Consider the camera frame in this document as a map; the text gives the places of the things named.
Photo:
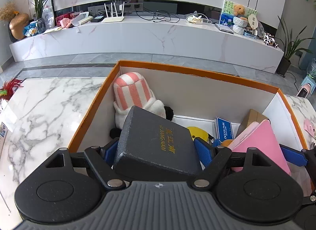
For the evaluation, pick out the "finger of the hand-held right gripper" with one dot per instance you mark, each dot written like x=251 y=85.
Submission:
x=293 y=157
x=311 y=199

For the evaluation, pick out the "pink small heater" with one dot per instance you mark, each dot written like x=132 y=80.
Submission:
x=304 y=92

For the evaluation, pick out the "blue snack bag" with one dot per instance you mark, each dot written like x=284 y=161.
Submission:
x=31 y=29

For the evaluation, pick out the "picture frame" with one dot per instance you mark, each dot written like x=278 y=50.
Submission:
x=49 y=10

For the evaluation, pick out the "flower painting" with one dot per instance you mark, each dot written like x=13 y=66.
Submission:
x=227 y=12

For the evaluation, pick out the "brown teddy bear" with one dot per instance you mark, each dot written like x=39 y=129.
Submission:
x=239 y=10

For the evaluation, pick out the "white marble tv cabinet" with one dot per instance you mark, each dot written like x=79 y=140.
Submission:
x=148 y=39

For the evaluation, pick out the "blue sign card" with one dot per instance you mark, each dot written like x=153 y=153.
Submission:
x=224 y=128

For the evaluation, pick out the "red feather toy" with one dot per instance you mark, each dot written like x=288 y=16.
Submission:
x=11 y=89

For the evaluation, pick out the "grey laptop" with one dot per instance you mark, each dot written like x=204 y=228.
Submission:
x=224 y=28

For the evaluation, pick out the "brown cardboard box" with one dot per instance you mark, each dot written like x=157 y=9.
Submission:
x=251 y=118

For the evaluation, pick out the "pink case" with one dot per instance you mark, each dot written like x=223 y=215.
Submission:
x=261 y=141

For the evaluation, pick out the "round wooden sign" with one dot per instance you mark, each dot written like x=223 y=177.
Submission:
x=252 y=21

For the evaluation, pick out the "yellow tape measure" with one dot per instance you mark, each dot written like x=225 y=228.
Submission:
x=197 y=132

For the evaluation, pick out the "dark grey gift box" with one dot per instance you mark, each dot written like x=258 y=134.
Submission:
x=153 y=146

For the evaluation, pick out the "golden vase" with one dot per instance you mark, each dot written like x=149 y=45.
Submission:
x=18 y=26

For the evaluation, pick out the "panda plush toy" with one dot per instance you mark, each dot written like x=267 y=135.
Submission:
x=133 y=89

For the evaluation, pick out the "green plant in glass vase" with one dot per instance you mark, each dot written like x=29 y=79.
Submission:
x=39 y=7

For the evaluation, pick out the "potted plant in black pot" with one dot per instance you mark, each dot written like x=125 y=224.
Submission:
x=286 y=57

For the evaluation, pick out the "small metal scissors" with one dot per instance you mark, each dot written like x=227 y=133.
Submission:
x=313 y=144

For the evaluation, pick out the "dried grass bouquet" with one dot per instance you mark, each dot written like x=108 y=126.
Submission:
x=8 y=11

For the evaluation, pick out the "cow figurine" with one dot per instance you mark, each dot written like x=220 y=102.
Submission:
x=270 y=40

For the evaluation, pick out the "white product box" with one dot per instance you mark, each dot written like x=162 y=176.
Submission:
x=3 y=131

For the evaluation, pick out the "white router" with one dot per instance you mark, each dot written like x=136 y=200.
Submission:
x=113 y=19

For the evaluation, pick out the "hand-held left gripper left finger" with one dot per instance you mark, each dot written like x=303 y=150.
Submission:
x=111 y=149

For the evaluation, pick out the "pink tag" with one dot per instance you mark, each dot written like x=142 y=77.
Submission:
x=309 y=127

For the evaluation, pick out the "orange cardboard box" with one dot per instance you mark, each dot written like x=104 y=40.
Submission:
x=197 y=91

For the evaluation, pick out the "teal stool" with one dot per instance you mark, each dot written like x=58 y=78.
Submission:
x=309 y=81

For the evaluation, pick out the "orange crochet fruit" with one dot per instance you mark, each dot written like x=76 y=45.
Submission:
x=227 y=143

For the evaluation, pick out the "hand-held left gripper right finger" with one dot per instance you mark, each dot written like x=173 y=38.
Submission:
x=205 y=151

